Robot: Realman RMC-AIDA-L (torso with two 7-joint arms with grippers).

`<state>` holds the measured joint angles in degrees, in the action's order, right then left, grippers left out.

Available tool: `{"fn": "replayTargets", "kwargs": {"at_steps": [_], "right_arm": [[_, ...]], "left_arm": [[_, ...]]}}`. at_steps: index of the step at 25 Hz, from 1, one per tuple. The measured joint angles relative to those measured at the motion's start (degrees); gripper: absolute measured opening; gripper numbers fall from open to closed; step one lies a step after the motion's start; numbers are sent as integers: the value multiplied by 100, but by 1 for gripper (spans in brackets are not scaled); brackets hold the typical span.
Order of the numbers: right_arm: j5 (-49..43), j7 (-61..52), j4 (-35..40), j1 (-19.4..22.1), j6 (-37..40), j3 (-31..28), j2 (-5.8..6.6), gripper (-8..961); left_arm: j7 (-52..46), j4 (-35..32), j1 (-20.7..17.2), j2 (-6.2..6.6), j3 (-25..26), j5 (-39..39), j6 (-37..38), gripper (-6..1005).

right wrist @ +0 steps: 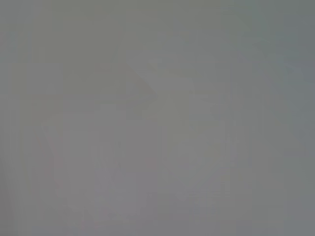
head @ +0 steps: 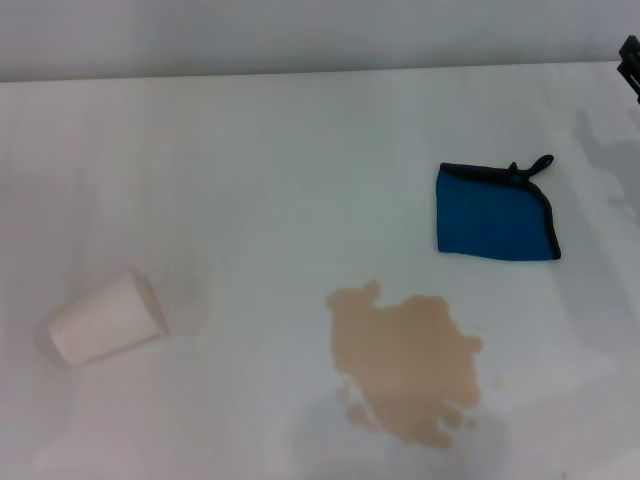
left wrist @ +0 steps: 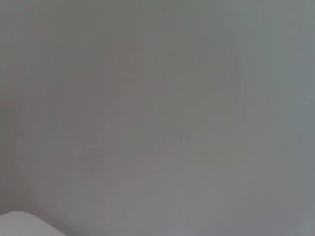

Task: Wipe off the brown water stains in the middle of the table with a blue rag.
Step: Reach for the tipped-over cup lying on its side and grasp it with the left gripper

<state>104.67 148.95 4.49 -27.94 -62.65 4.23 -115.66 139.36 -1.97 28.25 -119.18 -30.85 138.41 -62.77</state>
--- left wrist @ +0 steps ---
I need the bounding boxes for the white paper cup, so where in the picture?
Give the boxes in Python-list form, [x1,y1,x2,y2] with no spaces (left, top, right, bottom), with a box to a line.
[0,210,67,236]

